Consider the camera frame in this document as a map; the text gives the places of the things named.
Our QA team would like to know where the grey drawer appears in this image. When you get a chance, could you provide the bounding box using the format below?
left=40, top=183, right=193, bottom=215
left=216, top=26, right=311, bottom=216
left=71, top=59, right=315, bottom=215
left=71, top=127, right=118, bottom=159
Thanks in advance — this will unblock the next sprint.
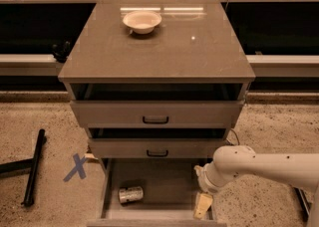
left=68, top=83, right=247, bottom=128
left=88, top=128, right=227, bottom=158
left=87, top=158, right=227, bottom=227

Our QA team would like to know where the blue tape cross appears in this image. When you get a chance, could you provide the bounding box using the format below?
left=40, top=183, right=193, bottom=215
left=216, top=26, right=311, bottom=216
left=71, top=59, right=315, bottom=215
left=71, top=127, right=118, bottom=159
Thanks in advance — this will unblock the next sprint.
left=63, top=153, right=87, bottom=182

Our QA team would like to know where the middle grey drawer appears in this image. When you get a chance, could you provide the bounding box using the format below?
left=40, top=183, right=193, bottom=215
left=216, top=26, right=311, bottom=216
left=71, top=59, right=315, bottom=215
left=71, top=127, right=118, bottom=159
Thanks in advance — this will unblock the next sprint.
left=88, top=128, right=227, bottom=158

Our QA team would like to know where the black floor cable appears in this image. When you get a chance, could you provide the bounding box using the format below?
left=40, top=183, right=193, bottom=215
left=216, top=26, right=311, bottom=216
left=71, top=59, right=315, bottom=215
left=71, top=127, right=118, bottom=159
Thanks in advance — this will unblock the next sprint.
left=225, top=128, right=241, bottom=147

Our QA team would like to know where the grey drawer cabinet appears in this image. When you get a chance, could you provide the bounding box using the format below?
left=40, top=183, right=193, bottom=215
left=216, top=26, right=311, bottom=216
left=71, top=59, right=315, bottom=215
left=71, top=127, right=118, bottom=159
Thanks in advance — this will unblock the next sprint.
left=58, top=0, right=256, bottom=162

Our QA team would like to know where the black clamp knob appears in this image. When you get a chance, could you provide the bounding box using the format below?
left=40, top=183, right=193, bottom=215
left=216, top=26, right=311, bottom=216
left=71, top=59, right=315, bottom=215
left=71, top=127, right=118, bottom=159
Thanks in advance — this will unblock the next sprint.
left=52, top=41, right=71, bottom=63

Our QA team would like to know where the top grey drawer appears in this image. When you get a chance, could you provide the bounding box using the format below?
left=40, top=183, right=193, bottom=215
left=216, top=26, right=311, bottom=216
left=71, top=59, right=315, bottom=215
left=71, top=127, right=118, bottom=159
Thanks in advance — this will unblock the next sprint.
left=68, top=83, right=247, bottom=128

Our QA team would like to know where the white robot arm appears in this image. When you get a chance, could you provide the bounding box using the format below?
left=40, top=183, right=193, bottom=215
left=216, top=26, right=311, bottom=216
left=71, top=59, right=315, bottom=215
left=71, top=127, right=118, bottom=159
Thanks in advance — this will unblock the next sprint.
left=194, top=145, right=319, bottom=227

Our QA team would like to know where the black metal stand right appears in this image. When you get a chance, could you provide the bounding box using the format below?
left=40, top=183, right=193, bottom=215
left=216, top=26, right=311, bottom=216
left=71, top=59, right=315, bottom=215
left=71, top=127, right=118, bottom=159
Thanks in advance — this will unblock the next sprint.
left=294, top=188, right=311, bottom=222

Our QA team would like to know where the white bowl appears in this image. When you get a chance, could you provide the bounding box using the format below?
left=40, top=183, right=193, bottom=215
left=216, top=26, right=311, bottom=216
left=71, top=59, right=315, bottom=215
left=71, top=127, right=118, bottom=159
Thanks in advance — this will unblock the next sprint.
left=123, top=10, right=161, bottom=35

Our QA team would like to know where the silver 7up can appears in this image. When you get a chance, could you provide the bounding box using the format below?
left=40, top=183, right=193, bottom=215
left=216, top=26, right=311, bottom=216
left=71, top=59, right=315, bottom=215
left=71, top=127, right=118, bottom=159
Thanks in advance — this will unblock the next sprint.
left=118, top=186, right=144, bottom=204

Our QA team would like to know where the bottom grey drawer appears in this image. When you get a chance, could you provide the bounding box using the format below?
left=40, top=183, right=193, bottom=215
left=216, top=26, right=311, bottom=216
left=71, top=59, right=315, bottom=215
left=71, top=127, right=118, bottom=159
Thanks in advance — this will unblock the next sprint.
left=87, top=158, right=227, bottom=227

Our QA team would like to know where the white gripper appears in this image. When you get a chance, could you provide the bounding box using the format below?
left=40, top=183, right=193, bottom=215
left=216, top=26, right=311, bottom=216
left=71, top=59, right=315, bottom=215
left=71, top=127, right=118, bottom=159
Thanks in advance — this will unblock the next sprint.
left=193, top=162, right=221, bottom=219

